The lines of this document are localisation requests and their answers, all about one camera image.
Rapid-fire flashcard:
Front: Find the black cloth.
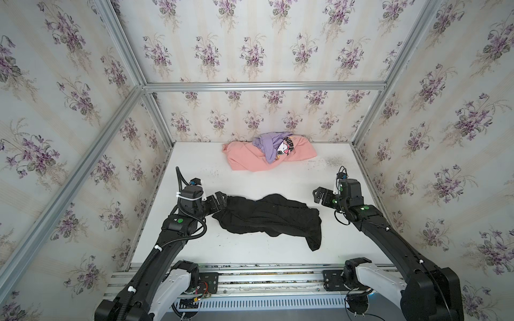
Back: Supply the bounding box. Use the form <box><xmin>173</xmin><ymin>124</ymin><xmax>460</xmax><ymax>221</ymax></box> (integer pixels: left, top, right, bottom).
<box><xmin>213</xmin><ymin>194</ymin><xmax>322</xmax><ymax>251</ymax></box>

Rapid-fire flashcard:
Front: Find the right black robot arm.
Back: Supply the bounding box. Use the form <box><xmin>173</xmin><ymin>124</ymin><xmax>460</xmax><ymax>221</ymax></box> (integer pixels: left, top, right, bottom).
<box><xmin>313</xmin><ymin>175</ymin><xmax>464</xmax><ymax>320</ymax></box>

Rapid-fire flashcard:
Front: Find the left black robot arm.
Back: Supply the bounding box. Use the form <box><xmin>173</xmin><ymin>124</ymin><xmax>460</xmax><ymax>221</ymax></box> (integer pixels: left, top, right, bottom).
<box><xmin>94</xmin><ymin>184</ymin><xmax>228</xmax><ymax>320</ymax></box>

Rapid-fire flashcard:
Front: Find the pink cloth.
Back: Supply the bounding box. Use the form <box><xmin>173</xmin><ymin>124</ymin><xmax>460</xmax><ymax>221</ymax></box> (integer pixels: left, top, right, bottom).
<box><xmin>222</xmin><ymin>135</ymin><xmax>317</xmax><ymax>172</ymax></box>

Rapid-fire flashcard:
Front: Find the purple cloth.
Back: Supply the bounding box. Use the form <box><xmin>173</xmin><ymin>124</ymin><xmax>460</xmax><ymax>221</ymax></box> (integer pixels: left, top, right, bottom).
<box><xmin>252</xmin><ymin>132</ymin><xmax>294</xmax><ymax>164</ymax></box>

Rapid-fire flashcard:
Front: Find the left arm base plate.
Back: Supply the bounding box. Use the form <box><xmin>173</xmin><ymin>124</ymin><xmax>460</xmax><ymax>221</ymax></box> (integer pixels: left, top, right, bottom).
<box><xmin>189</xmin><ymin>272</ymin><xmax>220</xmax><ymax>296</ymax></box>

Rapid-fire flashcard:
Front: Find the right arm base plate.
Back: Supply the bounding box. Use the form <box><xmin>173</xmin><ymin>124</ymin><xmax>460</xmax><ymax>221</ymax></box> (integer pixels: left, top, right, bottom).
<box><xmin>322</xmin><ymin>270</ymin><xmax>349</xmax><ymax>292</ymax></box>

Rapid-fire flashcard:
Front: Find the aluminium mounting rail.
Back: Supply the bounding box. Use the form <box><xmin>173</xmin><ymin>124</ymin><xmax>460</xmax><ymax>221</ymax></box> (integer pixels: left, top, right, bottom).
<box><xmin>102</xmin><ymin>262</ymin><xmax>436</xmax><ymax>300</ymax></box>

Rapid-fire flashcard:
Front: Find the white slotted cable duct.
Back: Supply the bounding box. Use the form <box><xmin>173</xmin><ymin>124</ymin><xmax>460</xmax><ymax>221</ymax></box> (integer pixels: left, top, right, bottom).
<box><xmin>175</xmin><ymin>294</ymin><xmax>347</xmax><ymax>312</ymax></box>

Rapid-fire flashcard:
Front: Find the black corrugated cable hose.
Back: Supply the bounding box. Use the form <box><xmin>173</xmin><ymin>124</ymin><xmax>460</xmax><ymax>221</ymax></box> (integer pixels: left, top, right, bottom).
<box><xmin>116</xmin><ymin>216</ymin><xmax>207</xmax><ymax>321</ymax></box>

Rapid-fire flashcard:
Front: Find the horizontal aluminium frame bar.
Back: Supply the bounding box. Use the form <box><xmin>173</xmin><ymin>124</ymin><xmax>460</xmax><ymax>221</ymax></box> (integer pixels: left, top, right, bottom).
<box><xmin>143</xmin><ymin>81</ymin><xmax>386</xmax><ymax>92</ymax></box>

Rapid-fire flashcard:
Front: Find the left aluminium frame bar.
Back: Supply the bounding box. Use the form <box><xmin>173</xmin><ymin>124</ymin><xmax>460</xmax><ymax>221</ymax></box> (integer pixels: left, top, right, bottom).
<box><xmin>1</xmin><ymin>86</ymin><xmax>143</xmax><ymax>301</ymax></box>

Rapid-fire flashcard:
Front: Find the right aluminium frame bar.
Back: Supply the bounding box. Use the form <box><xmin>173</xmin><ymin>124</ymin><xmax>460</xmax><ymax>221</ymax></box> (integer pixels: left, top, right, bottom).
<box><xmin>352</xmin><ymin>0</ymin><xmax>442</xmax><ymax>147</ymax></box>

